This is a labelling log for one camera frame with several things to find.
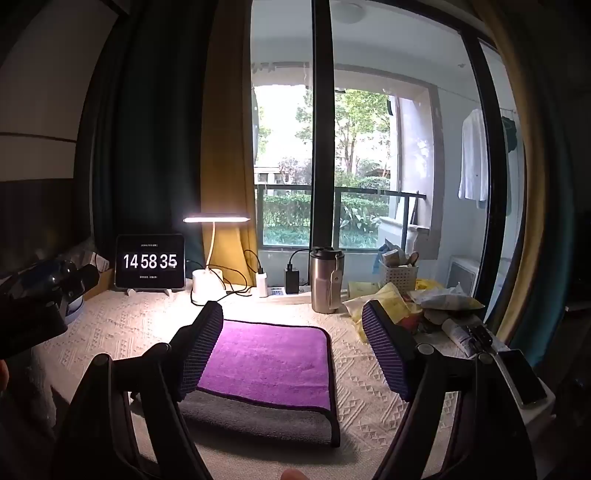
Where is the white tube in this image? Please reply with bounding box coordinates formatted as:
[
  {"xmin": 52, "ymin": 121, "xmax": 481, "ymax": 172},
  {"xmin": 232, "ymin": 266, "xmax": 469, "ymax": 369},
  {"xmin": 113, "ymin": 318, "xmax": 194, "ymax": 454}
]
[{"xmin": 441, "ymin": 318, "xmax": 481, "ymax": 355}]

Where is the tablet with clock display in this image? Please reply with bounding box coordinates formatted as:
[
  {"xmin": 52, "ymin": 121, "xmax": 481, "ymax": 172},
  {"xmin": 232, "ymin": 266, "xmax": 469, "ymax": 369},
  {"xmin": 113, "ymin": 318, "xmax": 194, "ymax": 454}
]
[{"xmin": 115, "ymin": 234, "xmax": 186, "ymax": 294}]

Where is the white patterned table cloth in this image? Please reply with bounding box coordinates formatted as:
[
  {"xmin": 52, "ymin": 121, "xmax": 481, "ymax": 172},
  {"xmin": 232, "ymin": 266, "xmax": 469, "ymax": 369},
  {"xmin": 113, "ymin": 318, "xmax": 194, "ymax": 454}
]
[{"xmin": 32, "ymin": 288, "xmax": 490, "ymax": 480}]

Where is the hanging white shirt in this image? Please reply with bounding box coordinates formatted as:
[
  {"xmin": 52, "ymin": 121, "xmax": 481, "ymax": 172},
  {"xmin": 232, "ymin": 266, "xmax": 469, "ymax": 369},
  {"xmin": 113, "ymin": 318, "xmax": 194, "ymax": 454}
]
[{"xmin": 458, "ymin": 109, "xmax": 489, "ymax": 203}]

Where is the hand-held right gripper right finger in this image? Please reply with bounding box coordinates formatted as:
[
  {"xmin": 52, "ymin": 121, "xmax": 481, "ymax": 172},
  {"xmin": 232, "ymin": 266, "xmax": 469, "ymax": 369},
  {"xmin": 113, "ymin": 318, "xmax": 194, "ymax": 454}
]
[{"xmin": 361, "ymin": 300, "xmax": 537, "ymax": 480}]

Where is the purple and grey towel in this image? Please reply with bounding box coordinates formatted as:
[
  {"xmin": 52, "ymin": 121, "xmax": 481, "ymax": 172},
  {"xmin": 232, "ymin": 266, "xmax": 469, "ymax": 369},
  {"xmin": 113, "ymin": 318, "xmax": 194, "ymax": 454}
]
[{"xmin": 178, "ymin": 319, "xmax": 341, "ymax": 448}]

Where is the white storage basket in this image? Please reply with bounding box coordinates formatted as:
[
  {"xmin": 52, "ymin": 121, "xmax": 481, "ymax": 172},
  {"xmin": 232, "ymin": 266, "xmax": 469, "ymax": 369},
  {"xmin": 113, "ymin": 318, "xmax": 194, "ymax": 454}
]
[{"xmin": 378, "ymin": 262, "xmax": 419, "ymax": 299}]

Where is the black smartphone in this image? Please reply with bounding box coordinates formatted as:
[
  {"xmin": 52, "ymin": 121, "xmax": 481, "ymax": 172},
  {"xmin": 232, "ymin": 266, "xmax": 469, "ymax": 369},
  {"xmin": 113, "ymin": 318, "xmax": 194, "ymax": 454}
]
[{"xmin": 498, "ymin": 349, "xmax": 548, "ymax": 407}]

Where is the yellow curtain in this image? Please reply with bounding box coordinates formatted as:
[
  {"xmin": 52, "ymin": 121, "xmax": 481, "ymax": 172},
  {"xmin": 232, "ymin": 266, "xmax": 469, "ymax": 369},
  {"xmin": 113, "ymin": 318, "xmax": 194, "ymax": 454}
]
[{"xmin": 199, "ymin": 0, "xmax": 258, "ymax": 274}]

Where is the white power strip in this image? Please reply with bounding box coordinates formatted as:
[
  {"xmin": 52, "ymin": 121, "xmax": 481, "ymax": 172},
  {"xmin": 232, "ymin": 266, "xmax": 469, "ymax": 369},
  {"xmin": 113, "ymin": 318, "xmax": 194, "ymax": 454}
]
[{"xmin": 268, "ymin": 285, "xmax": 313, "ymax": 305}]

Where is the white crumpled plastic bag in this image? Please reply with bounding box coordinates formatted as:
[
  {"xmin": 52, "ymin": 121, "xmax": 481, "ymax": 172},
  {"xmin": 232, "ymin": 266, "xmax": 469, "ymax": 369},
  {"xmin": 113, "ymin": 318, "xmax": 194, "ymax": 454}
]
[{"xmin": 408, "ymin": 282, "xmax": 485, "ymax": 312}]

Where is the white desk lamp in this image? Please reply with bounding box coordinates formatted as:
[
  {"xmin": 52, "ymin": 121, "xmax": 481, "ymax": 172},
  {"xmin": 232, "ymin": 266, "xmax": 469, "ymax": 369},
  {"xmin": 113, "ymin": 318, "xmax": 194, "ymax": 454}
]
[{"xmin": 183, "ymin": 215, "xmax": 251, "ymax": 306}]

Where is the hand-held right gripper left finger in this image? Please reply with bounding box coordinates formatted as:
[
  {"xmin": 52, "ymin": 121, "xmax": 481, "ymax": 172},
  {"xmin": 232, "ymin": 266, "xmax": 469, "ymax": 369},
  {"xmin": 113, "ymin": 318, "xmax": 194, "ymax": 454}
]
[{"xmin": 54, "ymin": 300, "xmax": 225, "ymax": 480}]

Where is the dark green curtain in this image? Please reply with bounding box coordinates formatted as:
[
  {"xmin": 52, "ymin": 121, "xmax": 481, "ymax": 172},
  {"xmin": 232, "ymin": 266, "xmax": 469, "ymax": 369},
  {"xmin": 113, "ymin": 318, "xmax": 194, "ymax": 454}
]
[{"xmin": 91, "ymin": 0, "xmax": 218, "ymax": 259}]

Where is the white appliance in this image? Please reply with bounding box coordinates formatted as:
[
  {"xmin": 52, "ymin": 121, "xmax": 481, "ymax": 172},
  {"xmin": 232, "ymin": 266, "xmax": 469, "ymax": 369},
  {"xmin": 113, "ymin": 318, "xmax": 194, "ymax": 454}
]
[{"xmin": 446, "ymin": 255, "xmax": 482, "ymax": 298}]

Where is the yellow cloth pile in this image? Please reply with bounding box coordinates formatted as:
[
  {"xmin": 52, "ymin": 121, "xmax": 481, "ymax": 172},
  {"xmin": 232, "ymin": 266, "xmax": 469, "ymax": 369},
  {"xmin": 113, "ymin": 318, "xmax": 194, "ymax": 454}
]
[{"xmin": 342, "ymin": 282, "xmax": 419, "ymax": 344}]

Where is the hanging dark green garment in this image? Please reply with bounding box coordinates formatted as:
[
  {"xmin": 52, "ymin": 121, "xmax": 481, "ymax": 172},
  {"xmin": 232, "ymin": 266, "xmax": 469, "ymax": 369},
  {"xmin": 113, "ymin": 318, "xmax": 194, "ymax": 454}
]
[{"xmin": 501, "ymin": 116, "xmax": 519, "ymax": 153}]

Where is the stainless steel tumbler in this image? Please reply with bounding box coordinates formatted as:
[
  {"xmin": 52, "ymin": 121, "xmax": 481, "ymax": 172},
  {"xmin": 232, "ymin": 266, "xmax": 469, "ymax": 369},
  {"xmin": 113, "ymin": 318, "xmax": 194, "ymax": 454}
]
[{"xmin": 309, "ymin": 247, "xmax": 346, "ymax": 315}]

